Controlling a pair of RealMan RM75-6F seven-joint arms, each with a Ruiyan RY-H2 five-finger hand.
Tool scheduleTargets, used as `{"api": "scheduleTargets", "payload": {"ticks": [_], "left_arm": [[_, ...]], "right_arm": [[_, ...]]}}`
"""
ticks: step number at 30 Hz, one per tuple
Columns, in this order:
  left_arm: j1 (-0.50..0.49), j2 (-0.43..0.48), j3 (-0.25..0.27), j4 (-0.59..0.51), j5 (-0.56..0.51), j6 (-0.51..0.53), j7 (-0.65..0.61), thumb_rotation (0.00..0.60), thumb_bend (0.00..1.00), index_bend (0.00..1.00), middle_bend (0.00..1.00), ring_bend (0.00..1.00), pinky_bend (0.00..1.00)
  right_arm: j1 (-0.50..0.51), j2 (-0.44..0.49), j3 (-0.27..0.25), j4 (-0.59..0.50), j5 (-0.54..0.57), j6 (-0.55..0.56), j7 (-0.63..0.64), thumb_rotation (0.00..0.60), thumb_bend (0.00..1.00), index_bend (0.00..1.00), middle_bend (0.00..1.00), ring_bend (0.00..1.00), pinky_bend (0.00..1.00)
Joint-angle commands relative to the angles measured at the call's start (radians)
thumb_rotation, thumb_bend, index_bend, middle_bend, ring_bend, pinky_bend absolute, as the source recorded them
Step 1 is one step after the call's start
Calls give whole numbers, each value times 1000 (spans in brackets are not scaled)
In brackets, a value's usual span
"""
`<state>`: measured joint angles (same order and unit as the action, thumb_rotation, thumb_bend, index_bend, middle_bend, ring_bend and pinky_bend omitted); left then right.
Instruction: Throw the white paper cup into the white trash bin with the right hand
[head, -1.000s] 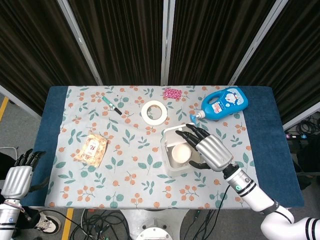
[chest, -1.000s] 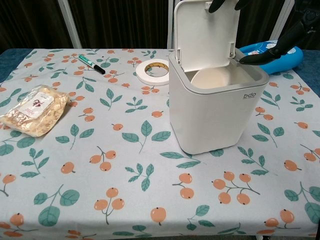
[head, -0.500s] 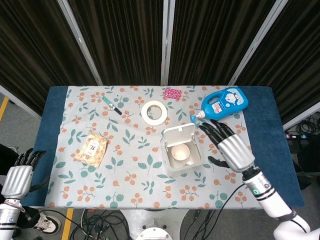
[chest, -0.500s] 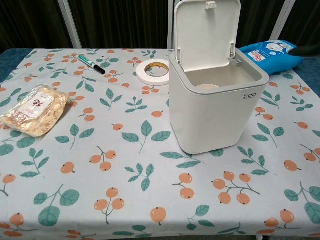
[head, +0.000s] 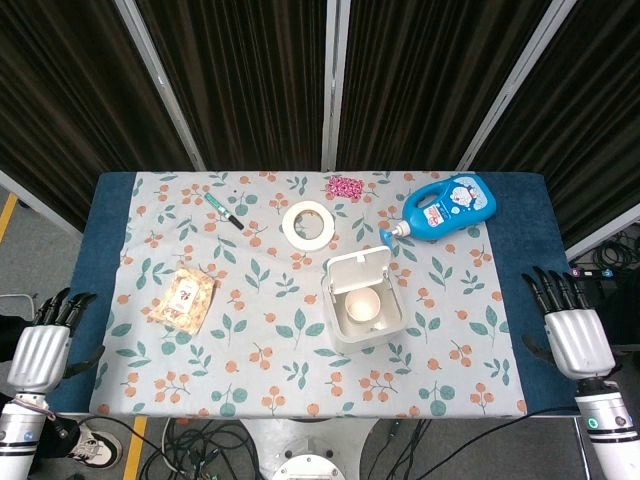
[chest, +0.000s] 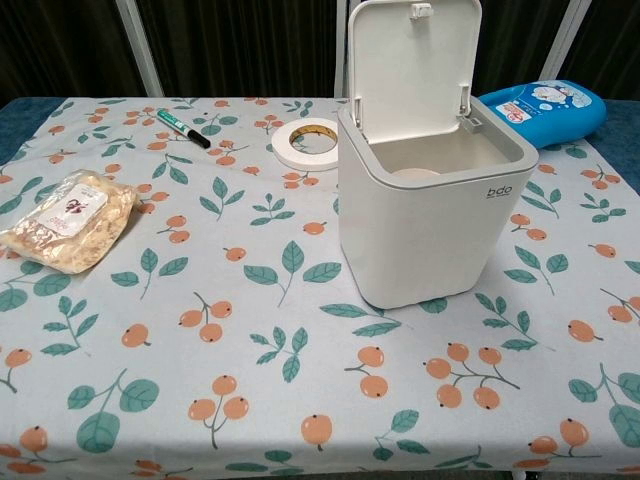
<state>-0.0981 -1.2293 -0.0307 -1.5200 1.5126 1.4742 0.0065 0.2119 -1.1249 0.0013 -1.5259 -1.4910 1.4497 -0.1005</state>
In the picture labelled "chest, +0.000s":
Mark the white floral paper cup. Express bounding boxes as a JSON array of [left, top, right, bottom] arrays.
[[392, 166, 442, 181]]

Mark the white desktop trash bin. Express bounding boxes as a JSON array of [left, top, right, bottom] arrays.
[[336, 0, 540, 310]]

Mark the white double-sided tape roll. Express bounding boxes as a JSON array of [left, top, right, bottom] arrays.
[[272, 118, 342, 172]]

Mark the fruit and leaf print tablecloth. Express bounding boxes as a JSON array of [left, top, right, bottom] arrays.
[[0, 94, 640, 480]]

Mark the green black marker pen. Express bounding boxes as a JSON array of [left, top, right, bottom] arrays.
[[156, 108, 212, 149]]

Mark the dark pleated curtain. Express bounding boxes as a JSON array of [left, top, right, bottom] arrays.
[[0, 0, 640, 104]]

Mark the clear bag of dried snack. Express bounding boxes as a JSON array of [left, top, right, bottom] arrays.
[[0, 168, 138, 275]]

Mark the blue detergent bottle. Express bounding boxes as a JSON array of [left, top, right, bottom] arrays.
[[478, 81, 609, 149]]

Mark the white upright frame pole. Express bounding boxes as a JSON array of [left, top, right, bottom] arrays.
[[333, 0, 352, 100]]

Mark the white slanted frame pole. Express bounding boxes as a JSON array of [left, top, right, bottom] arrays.
[[113, 0, 166, 99], [538, 0, 594, 86]]

